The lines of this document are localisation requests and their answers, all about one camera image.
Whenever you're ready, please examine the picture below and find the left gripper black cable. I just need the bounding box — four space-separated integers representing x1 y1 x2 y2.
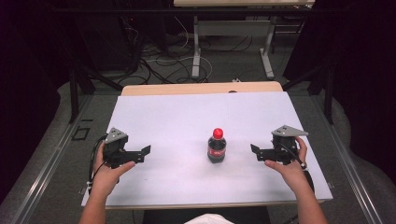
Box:
87 134 108 195

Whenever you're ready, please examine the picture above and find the metal floor rail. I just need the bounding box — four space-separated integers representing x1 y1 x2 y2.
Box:
11 94 95 224
311 92 385 224

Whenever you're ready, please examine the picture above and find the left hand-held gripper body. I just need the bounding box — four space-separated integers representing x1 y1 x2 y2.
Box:
102 127 138 170

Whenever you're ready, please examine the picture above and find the black horizontal bar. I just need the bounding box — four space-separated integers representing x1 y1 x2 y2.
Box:
50 7 345 15

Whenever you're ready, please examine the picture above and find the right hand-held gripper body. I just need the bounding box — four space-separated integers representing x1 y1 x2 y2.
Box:
270 124 309 166

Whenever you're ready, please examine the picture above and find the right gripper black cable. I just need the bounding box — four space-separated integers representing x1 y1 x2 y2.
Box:
277 141 316 194

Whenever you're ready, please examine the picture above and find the black metal stand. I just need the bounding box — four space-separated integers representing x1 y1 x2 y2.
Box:
68 64 124 124
281 63 336 125

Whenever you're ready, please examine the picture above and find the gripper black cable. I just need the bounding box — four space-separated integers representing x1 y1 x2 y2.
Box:
277 141 316 194
87 134 108 195

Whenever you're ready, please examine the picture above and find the tangle of floor cables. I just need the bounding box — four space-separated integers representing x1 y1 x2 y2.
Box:
118 15 254 86

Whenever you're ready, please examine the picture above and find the person's left hand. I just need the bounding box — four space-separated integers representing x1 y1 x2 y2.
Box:
89 141 136 197

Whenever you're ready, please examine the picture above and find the person's right hand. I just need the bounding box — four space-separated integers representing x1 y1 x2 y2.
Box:
263 135 313 194

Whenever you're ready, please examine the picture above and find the white table mat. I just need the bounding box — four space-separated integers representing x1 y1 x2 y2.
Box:
81 91 333 208

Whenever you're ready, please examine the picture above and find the wooden table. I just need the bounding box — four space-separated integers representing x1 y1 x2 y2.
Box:
80 80 334 211

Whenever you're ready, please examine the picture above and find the dark curtain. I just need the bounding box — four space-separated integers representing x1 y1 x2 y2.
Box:
281 0 396 185
0 0 74 200

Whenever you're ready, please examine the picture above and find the cola bottle with red label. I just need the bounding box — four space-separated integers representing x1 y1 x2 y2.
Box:
206 127 228 164

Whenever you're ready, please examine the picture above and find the desk with white legs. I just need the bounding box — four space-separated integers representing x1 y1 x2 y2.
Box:
173 0 316 80

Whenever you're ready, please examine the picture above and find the person's white shirt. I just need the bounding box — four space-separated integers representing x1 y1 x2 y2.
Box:
183 213 235 224

